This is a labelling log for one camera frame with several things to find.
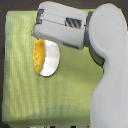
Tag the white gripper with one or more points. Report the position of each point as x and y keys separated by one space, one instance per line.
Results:
x=61 y=24

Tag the golden bread roll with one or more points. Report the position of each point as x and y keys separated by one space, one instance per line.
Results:
x=39 y=54

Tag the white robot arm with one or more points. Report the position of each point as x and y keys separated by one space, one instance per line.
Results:
x=104 y=32

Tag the white round plate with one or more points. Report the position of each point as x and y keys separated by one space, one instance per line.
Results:
x=51 y=60

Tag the green table cloth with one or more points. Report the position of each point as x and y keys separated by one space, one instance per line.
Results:
x=30 y=99

